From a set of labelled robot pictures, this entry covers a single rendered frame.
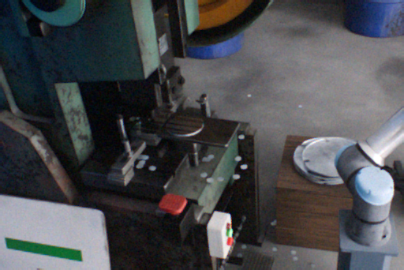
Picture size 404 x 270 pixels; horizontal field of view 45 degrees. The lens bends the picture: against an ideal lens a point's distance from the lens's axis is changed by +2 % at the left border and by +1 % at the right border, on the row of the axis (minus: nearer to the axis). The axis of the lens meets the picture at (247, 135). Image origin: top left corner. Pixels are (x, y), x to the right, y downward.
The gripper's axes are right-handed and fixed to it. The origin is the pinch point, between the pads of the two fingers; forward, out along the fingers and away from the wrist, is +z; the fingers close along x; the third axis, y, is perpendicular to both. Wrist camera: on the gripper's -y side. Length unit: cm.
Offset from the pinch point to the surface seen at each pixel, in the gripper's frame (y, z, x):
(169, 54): 51, 45, -65
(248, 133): 28, 35, -24
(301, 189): 18.8, 17.8, 4.6
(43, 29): 87, 49, -86
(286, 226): 21.2, 24.9, 26.1
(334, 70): -144, 76, 35
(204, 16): 23, 52, -67
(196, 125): 52, 39, -41
